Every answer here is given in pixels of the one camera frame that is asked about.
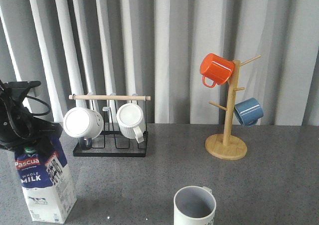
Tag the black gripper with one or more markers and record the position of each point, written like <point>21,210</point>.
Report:
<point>17,130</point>

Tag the blue white milk carton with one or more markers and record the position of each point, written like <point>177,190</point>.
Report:
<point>46,182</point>

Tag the white HOME mug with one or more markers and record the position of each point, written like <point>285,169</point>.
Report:
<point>194,205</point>

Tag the dark glass cup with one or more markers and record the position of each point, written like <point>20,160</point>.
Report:
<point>85,143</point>

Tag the white smiley mug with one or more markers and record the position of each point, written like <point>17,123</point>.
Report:
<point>83,122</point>

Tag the white ribbed mug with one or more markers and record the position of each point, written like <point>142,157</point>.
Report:
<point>130,118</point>

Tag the grey curtain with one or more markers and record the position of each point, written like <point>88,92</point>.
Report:
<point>155,47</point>

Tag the orange mug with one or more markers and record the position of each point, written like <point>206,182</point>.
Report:
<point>215,70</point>

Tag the wooden mug tree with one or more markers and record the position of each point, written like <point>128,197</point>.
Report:
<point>226,146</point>

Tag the blue mug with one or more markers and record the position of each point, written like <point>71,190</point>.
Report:
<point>248,112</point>

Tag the black wire mug rack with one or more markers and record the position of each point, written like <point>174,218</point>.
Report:
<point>111,142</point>

